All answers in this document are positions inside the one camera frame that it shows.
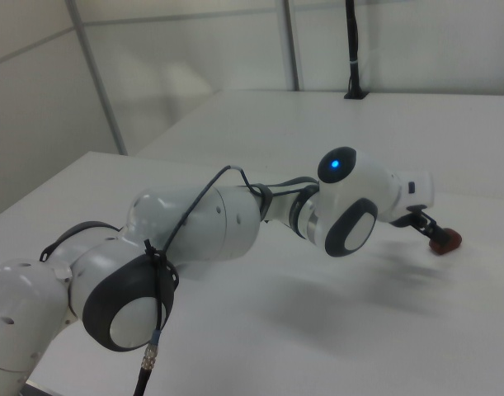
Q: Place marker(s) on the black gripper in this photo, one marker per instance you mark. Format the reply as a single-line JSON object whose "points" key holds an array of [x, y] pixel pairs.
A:
{"points": [[408, 218]]}

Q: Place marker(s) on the upright aluminium frame post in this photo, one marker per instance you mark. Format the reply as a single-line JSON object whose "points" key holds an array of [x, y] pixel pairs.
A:
{"points": [[291, 49]]}

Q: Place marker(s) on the black camera pole with clamp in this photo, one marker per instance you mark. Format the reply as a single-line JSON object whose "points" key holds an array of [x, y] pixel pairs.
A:
{"points": [[352, 41]]}

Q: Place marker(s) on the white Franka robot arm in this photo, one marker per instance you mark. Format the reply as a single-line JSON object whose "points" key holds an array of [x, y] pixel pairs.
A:
{"points": [[218, 222]]}

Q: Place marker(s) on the small reddish-brown round food item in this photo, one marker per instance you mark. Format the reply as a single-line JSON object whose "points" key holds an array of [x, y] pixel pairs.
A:
{"points": [[455, 241]]}

